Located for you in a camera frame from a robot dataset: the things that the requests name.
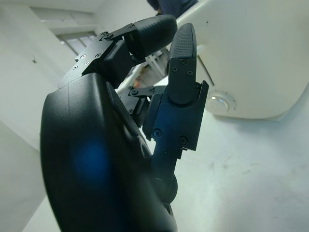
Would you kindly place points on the person in black trousers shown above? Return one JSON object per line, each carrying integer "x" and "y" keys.
{"x": 171, "y": 6}

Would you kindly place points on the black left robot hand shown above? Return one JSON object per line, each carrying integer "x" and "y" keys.
{"x": 96, "y": 157}

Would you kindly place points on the white two-slot toaster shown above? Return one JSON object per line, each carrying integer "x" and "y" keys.
{"x": 253, "y": 60}

